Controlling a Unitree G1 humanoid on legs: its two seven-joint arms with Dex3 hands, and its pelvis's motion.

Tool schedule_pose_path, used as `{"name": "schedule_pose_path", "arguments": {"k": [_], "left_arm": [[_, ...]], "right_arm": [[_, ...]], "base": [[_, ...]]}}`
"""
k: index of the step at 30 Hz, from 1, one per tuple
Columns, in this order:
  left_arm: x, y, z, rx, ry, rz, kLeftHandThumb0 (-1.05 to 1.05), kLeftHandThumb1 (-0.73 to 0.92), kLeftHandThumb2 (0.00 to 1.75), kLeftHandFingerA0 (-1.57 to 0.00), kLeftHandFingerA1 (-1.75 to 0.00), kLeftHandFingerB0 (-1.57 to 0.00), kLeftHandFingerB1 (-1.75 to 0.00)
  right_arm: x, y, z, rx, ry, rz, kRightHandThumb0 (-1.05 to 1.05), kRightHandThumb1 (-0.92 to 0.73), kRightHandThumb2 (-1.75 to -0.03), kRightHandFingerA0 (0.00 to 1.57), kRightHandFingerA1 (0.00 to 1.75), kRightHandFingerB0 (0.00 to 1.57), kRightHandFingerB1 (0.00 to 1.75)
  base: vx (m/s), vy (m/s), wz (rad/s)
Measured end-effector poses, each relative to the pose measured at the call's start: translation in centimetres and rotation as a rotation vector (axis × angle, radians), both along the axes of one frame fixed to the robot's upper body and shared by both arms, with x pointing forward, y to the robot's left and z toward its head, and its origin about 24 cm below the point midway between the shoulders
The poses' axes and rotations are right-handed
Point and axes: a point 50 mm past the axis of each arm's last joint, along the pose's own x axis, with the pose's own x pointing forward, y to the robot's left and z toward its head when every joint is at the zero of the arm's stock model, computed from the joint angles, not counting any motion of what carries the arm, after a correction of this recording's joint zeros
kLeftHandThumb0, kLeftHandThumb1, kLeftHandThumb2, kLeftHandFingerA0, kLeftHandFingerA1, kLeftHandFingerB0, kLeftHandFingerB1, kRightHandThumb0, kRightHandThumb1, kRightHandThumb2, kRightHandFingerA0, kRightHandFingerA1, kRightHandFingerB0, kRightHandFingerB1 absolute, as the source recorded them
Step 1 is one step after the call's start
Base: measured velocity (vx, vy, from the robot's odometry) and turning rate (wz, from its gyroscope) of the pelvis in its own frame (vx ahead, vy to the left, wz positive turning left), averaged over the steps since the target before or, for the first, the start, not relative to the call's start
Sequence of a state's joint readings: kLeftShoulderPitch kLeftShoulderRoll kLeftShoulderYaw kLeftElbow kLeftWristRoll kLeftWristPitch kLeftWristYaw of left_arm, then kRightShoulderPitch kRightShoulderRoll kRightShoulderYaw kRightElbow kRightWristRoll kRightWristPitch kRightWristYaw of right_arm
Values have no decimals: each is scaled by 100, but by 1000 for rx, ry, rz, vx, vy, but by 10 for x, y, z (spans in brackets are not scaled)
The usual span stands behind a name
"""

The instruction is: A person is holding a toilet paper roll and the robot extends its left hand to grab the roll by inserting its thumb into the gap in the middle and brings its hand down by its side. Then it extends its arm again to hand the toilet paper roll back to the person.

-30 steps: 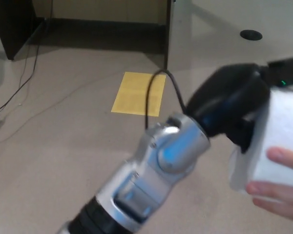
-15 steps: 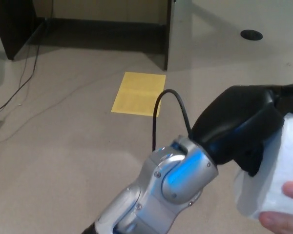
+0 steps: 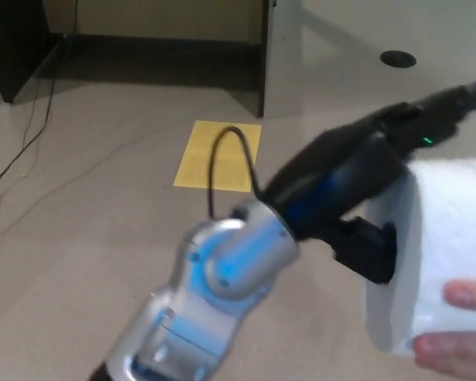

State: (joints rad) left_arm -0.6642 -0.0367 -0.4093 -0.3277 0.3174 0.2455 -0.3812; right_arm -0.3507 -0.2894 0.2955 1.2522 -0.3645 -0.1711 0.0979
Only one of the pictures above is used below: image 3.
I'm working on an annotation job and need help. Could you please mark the dark wooden desk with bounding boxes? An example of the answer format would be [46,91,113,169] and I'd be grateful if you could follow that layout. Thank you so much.
[0,0,302,118]

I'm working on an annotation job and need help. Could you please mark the black floor cable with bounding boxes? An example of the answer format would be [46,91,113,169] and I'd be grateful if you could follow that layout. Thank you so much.
[0,0,80,196]

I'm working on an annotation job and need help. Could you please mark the white toilet paper roll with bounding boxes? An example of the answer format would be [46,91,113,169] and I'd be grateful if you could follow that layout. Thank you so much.
[360,157,476,354]

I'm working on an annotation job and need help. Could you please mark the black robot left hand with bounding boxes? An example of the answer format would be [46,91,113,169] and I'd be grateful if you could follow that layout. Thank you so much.
[260,76,476,286]

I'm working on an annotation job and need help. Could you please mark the black round floor cover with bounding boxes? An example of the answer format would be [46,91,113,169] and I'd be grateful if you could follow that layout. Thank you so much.
[380,49,418,68]

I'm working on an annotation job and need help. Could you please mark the yellow paper sheet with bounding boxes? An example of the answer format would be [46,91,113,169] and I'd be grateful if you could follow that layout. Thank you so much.
[172,119,263,194]

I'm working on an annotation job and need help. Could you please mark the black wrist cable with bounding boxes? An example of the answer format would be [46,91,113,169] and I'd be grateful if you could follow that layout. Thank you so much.
[208,125,265,218]

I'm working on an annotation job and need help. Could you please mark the thin grey floor cable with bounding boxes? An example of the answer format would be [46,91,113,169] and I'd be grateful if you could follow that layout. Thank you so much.
[0,122,194,241]

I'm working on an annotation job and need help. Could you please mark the person's bare hand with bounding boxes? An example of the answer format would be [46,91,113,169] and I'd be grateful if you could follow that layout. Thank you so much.
[414,279,476,368]

